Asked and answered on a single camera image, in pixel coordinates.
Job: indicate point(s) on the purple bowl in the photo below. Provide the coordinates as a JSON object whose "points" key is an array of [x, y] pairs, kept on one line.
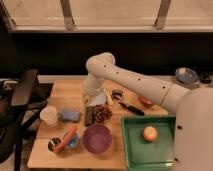
{"points": [[97, 138]]}

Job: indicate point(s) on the silver fork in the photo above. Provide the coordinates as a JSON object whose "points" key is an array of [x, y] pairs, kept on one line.
{"points": [[80, 112]]}

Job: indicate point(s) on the grey bowl on ledge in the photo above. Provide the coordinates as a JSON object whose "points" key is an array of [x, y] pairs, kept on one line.
{"points": [[186, 75]]}

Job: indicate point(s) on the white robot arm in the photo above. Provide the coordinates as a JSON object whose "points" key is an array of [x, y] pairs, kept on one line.
{"points": [[193, 139]]}

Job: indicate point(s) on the apple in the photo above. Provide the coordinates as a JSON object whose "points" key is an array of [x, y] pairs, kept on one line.
{"points": [[150, 133]]}

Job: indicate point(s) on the small blue bowl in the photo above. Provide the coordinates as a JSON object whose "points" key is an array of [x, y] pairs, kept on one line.
{"points": [[73, 142]]}

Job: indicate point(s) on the green plastic tray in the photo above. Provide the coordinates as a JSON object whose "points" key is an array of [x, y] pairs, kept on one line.
{"points": [[141, 155]]}

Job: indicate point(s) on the black office chair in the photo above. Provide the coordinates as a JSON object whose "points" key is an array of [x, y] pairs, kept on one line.
{"points": [[25, 103]]}

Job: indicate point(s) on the white cup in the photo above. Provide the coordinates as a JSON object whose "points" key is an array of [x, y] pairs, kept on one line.
{"points": [[49, 115]]}

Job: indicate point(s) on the small metal can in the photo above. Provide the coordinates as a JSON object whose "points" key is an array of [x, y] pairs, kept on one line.
{"points": [[53, 143]]}

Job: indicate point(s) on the orange carrot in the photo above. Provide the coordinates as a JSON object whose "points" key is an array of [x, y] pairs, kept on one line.
{"points": [[65, 140]]}

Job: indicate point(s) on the blue sponge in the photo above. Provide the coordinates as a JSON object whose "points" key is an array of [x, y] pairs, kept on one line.
{"points": [[70, 116]]}

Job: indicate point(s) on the orange red bowl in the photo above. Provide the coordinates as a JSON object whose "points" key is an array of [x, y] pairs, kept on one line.
{"points": [[145, 101]]}

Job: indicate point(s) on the bunch of red grapes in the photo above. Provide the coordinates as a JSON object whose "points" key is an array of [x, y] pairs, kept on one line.
{"points": [[102, 113]]}

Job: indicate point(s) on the light blue plate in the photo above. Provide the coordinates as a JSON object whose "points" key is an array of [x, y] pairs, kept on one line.
{"points": [[98, 100]]}

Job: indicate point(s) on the dark chocolate bar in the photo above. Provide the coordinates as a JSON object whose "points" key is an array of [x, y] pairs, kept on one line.
{"points": [[89, 118]]}

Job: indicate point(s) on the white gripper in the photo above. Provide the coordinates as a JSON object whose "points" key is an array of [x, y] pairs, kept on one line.
{"points": [[89, 91]]}

